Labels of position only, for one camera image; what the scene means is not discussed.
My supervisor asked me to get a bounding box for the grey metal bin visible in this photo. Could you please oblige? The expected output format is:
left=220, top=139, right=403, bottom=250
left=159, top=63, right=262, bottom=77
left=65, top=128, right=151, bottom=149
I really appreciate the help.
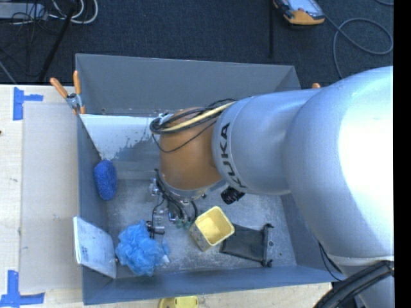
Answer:
left=74, top=53, right=347, bottom=306

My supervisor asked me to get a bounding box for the pale flat board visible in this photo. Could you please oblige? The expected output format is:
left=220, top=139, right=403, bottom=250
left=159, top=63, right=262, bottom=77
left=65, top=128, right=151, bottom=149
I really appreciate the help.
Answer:
left=18, top=102, right=83, bottom=295

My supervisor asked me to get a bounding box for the black mesh pouch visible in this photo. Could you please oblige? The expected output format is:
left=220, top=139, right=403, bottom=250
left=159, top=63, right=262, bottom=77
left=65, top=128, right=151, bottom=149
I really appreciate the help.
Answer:
left=218, top=223, right=275, bottom=268

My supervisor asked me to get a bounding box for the white paper packet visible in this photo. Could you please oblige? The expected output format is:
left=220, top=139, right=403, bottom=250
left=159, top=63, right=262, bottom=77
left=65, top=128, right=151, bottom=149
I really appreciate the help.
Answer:
left=73, top=216, right=118, bottom=280

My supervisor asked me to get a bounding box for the blue mesh bath puff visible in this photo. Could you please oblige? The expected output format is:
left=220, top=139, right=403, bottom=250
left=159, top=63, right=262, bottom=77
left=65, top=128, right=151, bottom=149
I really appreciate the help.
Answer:
left=114, top=219, right=171, bottom=277

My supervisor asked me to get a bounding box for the blue sponge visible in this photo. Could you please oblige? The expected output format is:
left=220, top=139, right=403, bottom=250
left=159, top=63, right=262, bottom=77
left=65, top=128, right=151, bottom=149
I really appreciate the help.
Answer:
left=92, top=159, right=119, bottom=202

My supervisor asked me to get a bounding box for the yellow square cup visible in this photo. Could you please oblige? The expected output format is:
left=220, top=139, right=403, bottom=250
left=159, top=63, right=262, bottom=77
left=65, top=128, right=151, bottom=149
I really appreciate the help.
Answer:
left=188, top=205, right=236, bottom=253

